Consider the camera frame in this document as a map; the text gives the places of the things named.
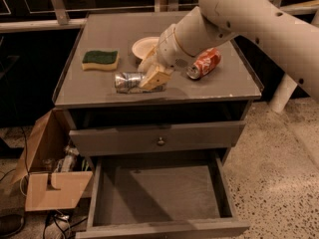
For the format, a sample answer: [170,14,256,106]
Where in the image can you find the black floor cables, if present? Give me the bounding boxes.
[42,210,89,239]

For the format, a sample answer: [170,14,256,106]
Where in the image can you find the white paper bowl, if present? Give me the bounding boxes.
[132,37,159,60]

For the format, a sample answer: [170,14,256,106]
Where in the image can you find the grey top drawer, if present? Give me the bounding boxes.
[70,120,245,156]

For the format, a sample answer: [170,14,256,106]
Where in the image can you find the dark shoe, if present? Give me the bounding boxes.
[0,214,25,239]

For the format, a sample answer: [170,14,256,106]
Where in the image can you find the grey open middle drawer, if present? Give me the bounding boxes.
[76,150,249,239]

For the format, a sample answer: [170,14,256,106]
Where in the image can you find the metal window railing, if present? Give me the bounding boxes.
[0,0,319,34]

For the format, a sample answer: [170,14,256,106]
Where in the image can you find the brown cardboard box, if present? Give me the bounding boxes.
[11,109,93,211]

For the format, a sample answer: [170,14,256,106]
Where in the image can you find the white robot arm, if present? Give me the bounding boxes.
[139,0,319,100]

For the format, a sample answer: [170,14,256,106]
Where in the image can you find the red soda can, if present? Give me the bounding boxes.
[186,48,221,80]

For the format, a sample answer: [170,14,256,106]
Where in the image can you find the round metal drawer knob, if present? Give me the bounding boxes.
[157,137,165,146]

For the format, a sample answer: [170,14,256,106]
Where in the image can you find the green yellow sponge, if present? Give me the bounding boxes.
[82,50,120,71]

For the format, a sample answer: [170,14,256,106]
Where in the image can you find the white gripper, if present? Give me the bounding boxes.
[138,23,199,91]

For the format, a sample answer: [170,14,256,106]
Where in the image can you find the white diagonal pole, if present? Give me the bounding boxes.
[270,14,319,113]

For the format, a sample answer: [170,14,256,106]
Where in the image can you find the plastic bottle in box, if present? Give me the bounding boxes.
[61,145,79,172]

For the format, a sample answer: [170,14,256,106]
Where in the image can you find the grey drawer cabinet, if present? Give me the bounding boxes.
[52,11,265,166]

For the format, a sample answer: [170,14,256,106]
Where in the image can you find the silver blue redbull can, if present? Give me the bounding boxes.
[114,72,166,94]

